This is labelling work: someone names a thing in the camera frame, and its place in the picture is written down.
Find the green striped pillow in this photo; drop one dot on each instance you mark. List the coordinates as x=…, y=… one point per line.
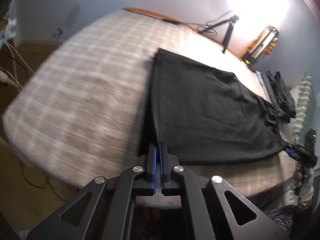
x=305, y=107

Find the metal rack with orange items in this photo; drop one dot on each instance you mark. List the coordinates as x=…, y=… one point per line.
x=262, y=45

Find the gloved right hand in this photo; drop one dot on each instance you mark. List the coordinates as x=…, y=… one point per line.
x=302, y=184

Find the beige checkered bed cover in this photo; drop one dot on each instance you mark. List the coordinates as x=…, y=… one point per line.
x=81, y=114

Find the orange wooden bed frame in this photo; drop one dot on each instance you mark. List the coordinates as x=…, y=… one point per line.
x=207, y=30

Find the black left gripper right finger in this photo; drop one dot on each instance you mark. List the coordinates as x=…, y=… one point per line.
x=169, y=187

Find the bright studio light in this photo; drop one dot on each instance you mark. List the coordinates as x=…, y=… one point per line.
x=257, y=14

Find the black pants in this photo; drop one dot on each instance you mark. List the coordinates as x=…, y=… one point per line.
x=206, y=116

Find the stack of folded dark clothes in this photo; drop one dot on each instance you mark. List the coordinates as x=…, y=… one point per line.
x=278, y=94

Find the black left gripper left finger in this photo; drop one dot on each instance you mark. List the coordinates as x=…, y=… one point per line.
x=145, y=181

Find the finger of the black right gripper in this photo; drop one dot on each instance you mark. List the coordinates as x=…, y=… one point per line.
x=287, y=150

